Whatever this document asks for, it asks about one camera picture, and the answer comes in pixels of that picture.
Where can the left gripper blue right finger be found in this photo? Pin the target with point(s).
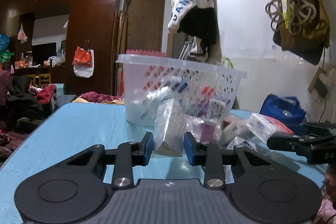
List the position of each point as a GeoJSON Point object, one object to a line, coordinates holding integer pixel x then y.
{"type": "Point", "coordinates": [209, 156]}

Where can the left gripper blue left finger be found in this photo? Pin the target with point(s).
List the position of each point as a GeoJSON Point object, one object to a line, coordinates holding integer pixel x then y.
{"type": "Point", "coordinates": [129, 155]}

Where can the clear bagged grey packet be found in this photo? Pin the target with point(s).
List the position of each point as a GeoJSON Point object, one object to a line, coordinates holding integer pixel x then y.
{"type": "Point", "coordinates": [169, 129]}

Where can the patterned box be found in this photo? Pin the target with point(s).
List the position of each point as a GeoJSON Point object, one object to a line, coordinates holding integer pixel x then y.
{"type": "Point", "coordinates": [242, 142]}

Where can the purple packet in plastic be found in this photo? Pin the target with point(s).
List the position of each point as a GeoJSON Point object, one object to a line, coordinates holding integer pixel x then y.
{"type": "Point", "coordinates": [203, 129]}

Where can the white pink long box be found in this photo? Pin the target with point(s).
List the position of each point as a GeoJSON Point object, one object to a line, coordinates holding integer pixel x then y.
{"type": "Point", "coordinates": [232, 127]}

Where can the blue non-woven shopping bag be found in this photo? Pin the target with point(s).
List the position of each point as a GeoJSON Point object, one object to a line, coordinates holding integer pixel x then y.
{"type": "Point", "coordinates": [286, 110]}

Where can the white box with barcode label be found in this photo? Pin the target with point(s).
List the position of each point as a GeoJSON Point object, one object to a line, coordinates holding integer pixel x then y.
{"type": "Point", "coordinates": [263, 127]}

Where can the clear plastic perforated basket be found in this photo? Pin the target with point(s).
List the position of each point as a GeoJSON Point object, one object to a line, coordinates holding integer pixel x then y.
{"type": "Point", "coordinates": [201, 89]}

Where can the green and white tote bag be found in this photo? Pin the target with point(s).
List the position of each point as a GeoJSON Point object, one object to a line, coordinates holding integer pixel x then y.
{"type": "Point", "coordinates": [228, 63]}

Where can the orange and white hanging bag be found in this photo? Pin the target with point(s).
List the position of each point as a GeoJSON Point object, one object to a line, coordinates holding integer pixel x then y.
{"type": "Point", "coordinates": [83, 63]}

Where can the pink foam mat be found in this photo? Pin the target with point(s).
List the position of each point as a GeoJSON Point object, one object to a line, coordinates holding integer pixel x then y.
{"type": "Point", "coordinates": [146, 53]}

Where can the metal crutches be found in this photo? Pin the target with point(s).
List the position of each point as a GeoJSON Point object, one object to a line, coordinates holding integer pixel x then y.
{"type": "Point", "coordinates": [185, 52]}

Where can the hanging brown bag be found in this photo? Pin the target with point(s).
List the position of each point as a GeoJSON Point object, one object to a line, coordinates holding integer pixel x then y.
{"type": "Point", "coordinates": [301, 27]}

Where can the dark red wooden wardrobe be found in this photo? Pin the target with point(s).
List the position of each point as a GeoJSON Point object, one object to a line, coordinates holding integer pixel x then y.
{"type": "Point", "coordinates": [92, 24]}

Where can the brown wooden board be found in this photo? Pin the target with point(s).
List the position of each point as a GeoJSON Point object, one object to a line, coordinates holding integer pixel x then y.
{"type": "Point", "coordinates": [144, 24]}

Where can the white hoodie with blue letters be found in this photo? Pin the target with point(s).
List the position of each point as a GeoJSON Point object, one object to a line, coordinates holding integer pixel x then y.
{"type": "Point", "coordinates": [197, 19]}

